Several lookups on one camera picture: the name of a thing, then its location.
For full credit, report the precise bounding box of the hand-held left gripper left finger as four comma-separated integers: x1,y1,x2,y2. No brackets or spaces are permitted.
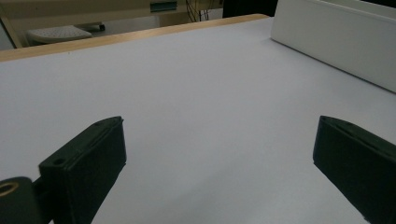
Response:
38,116,128,224

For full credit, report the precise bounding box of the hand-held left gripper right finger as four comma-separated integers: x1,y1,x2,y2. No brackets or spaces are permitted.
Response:
312,115,396,224

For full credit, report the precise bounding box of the white plastic storage box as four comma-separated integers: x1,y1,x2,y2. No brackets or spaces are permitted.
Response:
270,0,396,94

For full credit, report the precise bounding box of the white perforated stool seat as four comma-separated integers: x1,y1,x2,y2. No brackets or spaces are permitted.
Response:
25,25,93,45

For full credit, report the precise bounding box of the beige desk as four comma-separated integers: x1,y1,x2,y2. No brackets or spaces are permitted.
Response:
0,0,224,32

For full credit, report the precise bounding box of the teal bracket under desk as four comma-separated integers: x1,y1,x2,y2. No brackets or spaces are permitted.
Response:
149,1,178,13

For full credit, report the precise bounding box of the bundle of black cables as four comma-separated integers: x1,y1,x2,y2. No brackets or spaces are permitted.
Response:
185,0,219,22

